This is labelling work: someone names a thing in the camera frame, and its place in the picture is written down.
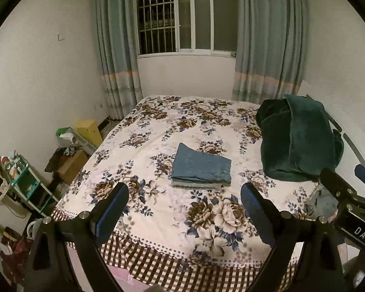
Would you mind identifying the crumpled grey denim pants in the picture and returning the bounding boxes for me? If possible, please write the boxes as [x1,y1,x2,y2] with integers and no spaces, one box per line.
[304,185,339,219]

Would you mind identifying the barred window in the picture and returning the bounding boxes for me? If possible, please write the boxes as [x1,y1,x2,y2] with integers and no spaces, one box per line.
[134,0,240,58]

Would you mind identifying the teal striped curtain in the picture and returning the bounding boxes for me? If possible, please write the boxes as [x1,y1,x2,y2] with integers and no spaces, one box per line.
[232,0,308,104]
[93,0,143,120]

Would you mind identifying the clear plastic container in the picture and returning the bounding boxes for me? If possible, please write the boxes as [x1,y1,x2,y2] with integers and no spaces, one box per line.
[56,127,98,155]

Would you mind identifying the dark green pillow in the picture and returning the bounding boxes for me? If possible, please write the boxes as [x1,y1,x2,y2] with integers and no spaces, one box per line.
[284,94,337,174]

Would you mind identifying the brown cardboard box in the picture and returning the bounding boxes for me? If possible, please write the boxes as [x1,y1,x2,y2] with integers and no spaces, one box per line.
[57,149,89,184]

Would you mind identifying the yellow box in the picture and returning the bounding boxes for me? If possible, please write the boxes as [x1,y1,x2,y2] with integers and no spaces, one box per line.
[74,119,103,146]

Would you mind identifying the blue denim pants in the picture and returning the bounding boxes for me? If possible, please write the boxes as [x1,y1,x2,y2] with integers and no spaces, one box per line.
[171,143,232,184]

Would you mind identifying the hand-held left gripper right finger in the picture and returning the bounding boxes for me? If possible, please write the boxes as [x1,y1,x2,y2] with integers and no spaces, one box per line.
[240,182,346,292]

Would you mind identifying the floral bedsheet with checkered edge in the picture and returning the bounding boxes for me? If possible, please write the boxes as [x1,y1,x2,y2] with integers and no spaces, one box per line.
[50,95,338,292]

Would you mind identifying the red cloth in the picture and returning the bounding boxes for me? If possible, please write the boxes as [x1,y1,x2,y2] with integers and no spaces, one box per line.
[1,227,34,280]

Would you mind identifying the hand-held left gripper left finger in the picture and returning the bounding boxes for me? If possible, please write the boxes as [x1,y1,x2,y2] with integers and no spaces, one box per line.
[24,182,130,292]

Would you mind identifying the teal shelf rack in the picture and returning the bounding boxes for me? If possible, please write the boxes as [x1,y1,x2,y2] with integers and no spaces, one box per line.
[1,150,60,216]

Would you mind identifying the dark green blanket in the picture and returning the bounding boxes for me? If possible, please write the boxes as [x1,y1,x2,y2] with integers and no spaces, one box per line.
[255,97,344,181]

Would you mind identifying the folded grey garment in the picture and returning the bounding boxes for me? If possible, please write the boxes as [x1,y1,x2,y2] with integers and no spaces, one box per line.
[171,181,224,189]

